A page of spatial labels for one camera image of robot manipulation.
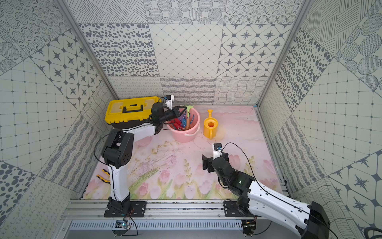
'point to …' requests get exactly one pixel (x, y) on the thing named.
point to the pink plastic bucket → (188, 135)
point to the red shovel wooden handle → (177, 124)
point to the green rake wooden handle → (187, 121)
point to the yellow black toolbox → (123, 111)
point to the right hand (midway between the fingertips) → (211, 155)
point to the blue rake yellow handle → (192, 119)
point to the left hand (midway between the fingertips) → (185, 105)
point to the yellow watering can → (210, 126)
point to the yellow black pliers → (106, 172)
